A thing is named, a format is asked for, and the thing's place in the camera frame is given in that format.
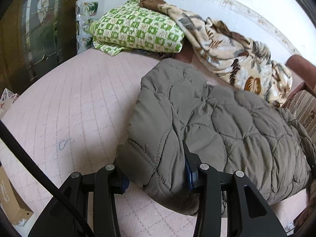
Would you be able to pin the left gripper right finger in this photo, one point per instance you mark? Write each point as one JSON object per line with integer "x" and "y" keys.
{"x": 248, "y": 212}

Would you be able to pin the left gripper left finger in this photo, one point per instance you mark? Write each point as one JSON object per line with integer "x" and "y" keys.
{"x": 93, "y": 196}

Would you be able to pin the olive quilted hooded jacket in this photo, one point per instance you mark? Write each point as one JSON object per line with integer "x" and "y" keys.
{"x": 228, "y": 129}

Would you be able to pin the cardboard box on floor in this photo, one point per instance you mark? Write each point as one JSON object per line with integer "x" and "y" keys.
{"x": 17, "y": 211}

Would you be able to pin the beige leaf-print blanket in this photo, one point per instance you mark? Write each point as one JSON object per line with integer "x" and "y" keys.
{"x": 242, "y": 62}

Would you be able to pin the maroon upholstered headboard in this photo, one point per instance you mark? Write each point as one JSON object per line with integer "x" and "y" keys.
{"x": 303, "y": 68}

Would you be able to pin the maroon bolster pillow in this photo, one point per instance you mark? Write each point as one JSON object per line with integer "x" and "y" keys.
{"x": 185, "y": 55}

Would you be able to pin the brown wooden glass door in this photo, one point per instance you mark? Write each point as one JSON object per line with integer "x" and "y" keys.
{"x": 36, "y": 37}

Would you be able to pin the green checkered pillow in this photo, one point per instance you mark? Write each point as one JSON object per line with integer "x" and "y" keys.
{"x": 130, "y": 27}

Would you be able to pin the floral pillow by wall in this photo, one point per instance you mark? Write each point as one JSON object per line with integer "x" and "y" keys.
{"x": 85, "y": 14}

